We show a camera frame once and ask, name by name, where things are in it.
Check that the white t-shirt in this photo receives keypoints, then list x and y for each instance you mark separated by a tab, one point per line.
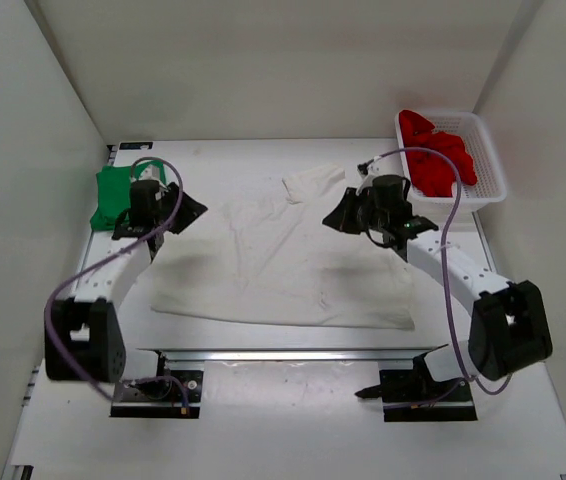
270	260

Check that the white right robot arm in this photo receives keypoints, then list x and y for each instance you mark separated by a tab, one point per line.
508	331

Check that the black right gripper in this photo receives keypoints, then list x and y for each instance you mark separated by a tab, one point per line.
343	219

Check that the aluminium rail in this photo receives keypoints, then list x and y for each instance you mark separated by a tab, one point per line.
139	356

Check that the red t-shirt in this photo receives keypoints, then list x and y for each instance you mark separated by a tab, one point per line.
438	155

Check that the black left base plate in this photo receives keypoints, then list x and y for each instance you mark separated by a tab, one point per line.
162	399

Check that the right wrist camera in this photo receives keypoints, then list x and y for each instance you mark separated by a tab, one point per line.
368	171

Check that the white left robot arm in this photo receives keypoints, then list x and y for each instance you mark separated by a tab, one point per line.
83	339

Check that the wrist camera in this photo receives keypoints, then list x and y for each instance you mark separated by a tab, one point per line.
149	171
368	171

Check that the white plastic laundry basket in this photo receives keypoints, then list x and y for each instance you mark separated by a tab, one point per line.
464	138

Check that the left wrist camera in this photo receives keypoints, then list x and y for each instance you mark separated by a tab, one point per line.
149	171

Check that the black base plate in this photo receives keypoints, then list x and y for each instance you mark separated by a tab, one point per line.
162	399
407	397

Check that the dark table label sticker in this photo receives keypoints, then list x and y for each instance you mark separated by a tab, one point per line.
146	145

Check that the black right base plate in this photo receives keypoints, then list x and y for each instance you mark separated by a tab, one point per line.
407	397

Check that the green t-shirt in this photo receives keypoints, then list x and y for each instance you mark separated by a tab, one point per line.
113	185

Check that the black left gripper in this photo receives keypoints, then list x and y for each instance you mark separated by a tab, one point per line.
191	211

